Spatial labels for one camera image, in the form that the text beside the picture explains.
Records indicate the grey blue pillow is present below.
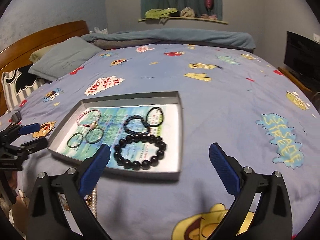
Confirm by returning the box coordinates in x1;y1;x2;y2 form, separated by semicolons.
28;37;102;81

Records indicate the wooden headboard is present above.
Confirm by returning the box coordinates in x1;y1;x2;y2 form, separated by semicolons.
1;21;89;115

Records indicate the striped black white pillow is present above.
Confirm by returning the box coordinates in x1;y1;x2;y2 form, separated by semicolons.
1;64;47;112

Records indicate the silver bangle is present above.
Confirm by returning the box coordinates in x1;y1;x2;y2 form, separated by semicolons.
67;132;84;149
85;127;104;144

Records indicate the black hair tie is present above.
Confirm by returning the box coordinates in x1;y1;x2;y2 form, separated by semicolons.
145;106;164;127

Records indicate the blue cartoon bed sheet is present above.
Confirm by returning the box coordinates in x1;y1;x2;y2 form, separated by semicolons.
0;43;320;240

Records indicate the large black bead bracelet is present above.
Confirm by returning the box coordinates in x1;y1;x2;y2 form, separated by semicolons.
113;133;168;170

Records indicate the teal folded blanket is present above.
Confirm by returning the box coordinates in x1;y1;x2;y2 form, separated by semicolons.
81;28;255;51

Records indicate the pink string bracelet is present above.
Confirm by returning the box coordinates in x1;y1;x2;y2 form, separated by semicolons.
76;109;102;130

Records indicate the black monitor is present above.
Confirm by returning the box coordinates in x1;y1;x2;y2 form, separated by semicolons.
284;31;319;83

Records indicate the beige cloth on shelf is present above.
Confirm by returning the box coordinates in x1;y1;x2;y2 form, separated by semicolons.
180;7;196;18

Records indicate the green cloth on shelf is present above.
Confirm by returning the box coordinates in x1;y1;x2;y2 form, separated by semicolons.
144;8;179;20

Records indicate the olive green pillow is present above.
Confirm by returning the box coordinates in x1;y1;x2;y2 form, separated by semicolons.
29;44;56;63

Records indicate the grey shallow cardboard box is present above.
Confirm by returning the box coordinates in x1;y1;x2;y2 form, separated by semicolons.
48;92;183;180

